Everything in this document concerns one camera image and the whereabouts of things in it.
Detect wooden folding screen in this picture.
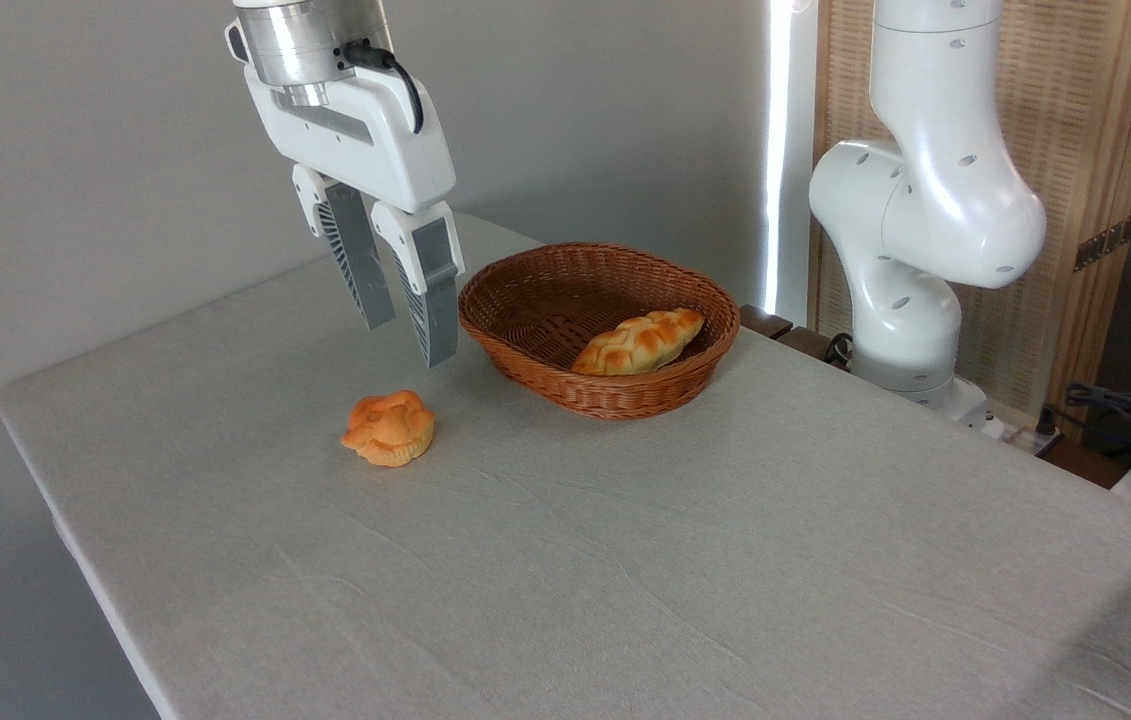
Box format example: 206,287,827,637
810,0,1131,441

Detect brown wicker basket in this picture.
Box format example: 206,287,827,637
458,242,742,421

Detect brass screen hinge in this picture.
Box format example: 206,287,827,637
1073,212,1131,273

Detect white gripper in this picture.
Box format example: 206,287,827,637
243,62,466,369

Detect light grey tablecloth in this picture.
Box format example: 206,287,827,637
0,210,1131,720

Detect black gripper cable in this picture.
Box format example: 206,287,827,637
340,40,424,135

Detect dark wooden furniture piece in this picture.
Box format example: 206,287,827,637
738,304,851,371

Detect white power strip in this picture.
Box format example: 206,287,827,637
985,415,1062,457

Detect round orange bread bun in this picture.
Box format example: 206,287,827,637
340,389,437,468

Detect long braided bread loaf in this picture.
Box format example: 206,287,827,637
571,308,706,377

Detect black cable bundle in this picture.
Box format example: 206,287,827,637
1040,382,1131,471

